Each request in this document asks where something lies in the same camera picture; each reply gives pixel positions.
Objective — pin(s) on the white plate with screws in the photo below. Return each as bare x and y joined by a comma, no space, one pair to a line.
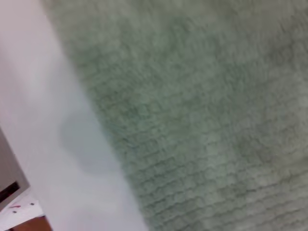
21,214

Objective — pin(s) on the green terry towel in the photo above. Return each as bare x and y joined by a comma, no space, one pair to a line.
192,108

